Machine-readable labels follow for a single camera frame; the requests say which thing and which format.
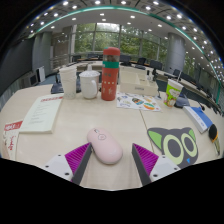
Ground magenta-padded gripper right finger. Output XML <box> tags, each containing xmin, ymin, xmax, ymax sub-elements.
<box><xmin>131</xmin><ymin>142</ymin><xmax>181</xmax><ymax>187</ymax></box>

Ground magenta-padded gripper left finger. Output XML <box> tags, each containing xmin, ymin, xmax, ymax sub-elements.
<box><xmin>42</xmin><ymin>142</ymin><xmax>93</xmax><ymax>186</ymax></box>

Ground pink computer mouse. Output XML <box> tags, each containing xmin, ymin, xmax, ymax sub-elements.
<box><xmin>86</xmin><ymin>127</ymin><xmax>124</xmax><ymax>166</ymax></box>

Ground cat face mouse pad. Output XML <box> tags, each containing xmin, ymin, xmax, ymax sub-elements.
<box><xmin>147</xmin><ymin>126</ymin><xmax>199</xmax><ymax>169</ymax></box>

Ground cream booklet with red header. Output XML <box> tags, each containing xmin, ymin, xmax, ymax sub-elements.
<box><xmin>18</xmin><ymin>93</ymin><xmax>65</xmax><ymax>135</ymax></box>

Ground red and white leaflet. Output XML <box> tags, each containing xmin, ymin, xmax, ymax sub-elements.
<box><xmin>1</xmin><ymin>119</ymin><xmax>24</xmax><ymax>161</ymax></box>

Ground blue and white book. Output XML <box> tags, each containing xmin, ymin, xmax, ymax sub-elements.
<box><xmin>182</xmin><ymin>105</ymin><xmax>214</xmax><ymax>134</ymax></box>

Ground black yellow-banded handheld microphone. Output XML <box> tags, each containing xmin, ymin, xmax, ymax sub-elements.
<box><xmin>208</xmin><ymin>123</ymin><xmax>222</xmax><ymax>157</ymax></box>

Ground colourful sticker sheet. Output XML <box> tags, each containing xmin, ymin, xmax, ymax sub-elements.
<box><xmin>115</xmin><ymin>92</ymin><xmax>162</xmax><ymax>112</ymax></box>

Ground green printed paper cup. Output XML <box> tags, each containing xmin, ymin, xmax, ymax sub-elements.
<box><xmin>163</xmin><ymin>78</ymin><xmax>184</xmax><ymax>108</ymax></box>

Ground cream cardboard box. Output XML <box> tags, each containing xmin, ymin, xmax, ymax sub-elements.
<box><xmin>119</xmin><ymin>69</ymin><xmax>160</xmax><ymax>97</ymax></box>

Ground white lidded mug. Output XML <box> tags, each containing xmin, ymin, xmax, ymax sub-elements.
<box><xmin>78</xmin><ymin>69</ymin><xmax>101</xmax><ymax>100</ymax></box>

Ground white standing panel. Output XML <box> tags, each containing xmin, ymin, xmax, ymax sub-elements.
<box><xmin>35</xmin><ymin>65</ymin><xmax>46</xmax><ymax>83</ymax></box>

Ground red green-banded thermos bottle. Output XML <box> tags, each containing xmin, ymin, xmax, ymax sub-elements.
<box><xmin>100</xmin><ymin>46</ymin><xmax>121</xmax><ymax>102</ymax></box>

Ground dark office chairs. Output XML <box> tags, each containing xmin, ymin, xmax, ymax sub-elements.
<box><xmin>86</xmin><ymin>53</ymin><xmax>214</xmax><ymax>98</ymax></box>

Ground ceiling lights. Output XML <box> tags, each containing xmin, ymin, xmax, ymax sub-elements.
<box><xmin>26</xmin><ymin>0</ymin><xmax>224</xmax><ymax>78</ymax></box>

